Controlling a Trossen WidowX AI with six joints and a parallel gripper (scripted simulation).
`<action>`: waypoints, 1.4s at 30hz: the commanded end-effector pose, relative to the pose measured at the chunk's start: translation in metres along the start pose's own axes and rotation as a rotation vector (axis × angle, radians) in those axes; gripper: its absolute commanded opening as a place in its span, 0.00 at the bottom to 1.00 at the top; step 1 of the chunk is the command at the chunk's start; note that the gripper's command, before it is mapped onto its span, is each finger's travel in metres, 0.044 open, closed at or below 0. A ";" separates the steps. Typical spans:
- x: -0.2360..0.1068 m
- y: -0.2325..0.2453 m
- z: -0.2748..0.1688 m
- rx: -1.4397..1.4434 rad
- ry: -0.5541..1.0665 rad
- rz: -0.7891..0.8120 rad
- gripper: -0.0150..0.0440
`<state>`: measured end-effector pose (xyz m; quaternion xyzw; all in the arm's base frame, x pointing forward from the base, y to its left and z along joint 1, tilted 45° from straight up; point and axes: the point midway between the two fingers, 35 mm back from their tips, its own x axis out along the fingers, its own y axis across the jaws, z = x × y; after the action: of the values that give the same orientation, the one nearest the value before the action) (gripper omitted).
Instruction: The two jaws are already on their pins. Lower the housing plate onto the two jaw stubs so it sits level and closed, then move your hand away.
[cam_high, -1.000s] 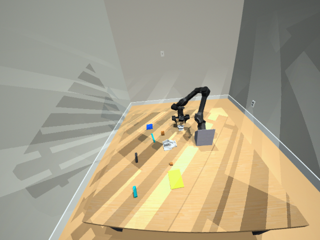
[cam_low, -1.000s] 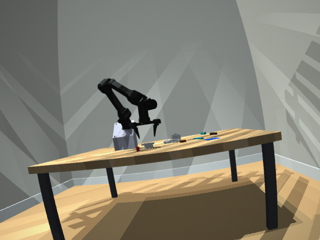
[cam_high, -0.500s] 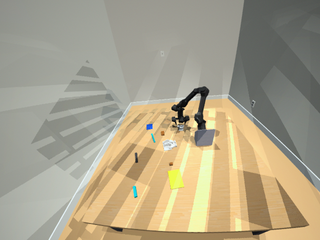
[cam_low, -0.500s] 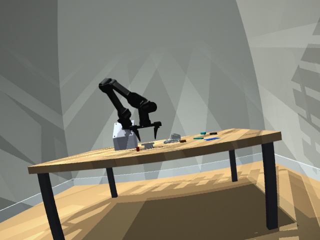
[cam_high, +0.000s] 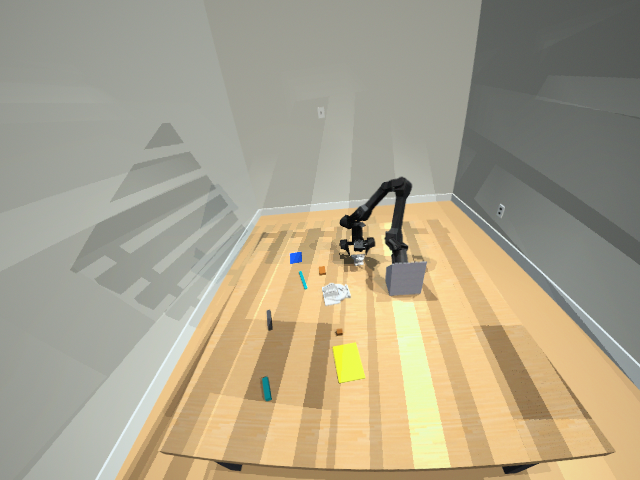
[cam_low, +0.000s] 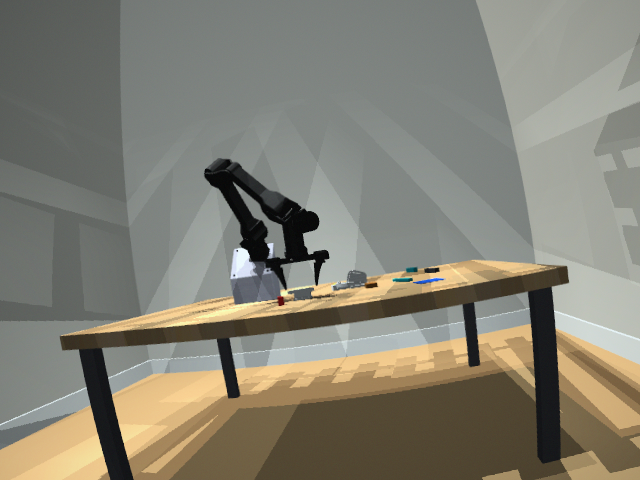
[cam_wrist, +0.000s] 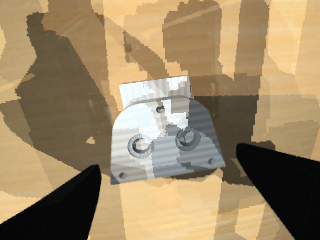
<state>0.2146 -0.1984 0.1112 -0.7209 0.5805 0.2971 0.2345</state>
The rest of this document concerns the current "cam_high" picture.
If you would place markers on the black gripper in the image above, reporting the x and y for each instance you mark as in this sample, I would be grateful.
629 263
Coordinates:
370 243

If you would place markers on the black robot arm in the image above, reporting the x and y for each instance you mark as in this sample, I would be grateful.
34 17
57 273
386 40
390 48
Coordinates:
394 237

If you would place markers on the yellow flat rectangular plate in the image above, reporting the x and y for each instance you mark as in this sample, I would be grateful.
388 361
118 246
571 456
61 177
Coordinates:
348 363

